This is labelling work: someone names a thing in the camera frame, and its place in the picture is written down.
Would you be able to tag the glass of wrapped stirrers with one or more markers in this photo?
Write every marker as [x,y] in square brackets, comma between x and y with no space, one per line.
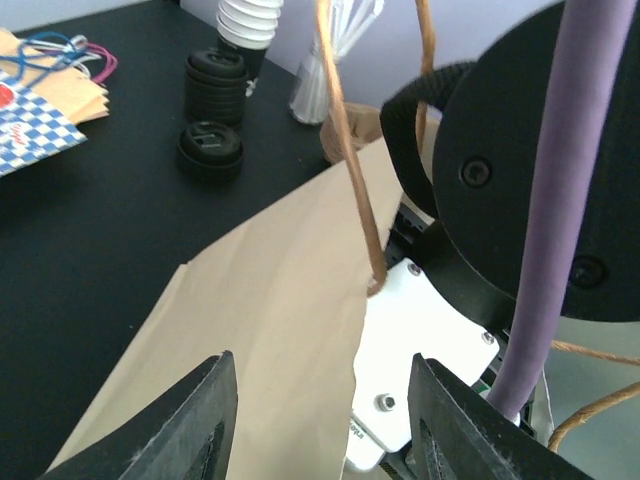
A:
[344,23]

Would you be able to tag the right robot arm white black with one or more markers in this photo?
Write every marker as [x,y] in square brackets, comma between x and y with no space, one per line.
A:
[528,160]

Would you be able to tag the stack of white paper cups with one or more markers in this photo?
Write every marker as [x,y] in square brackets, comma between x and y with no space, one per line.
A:
[248,27]

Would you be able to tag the tall black lid stack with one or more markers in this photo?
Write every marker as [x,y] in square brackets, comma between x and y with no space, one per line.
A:
[215,87]

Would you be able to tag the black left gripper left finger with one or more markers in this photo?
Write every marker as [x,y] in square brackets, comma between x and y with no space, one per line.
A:
[186,433]

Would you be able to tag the blue checkered paper bag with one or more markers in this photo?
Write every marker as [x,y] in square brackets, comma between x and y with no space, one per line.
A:
[32,129]

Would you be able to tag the brown flat paper bag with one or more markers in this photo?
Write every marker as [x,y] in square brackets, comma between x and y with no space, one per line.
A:
[70,91]

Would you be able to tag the cream paper bag with handles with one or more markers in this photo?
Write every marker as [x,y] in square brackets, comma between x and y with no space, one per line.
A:
[317,323]

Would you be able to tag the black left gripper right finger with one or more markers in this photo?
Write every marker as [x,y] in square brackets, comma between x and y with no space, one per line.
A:
[456,434]

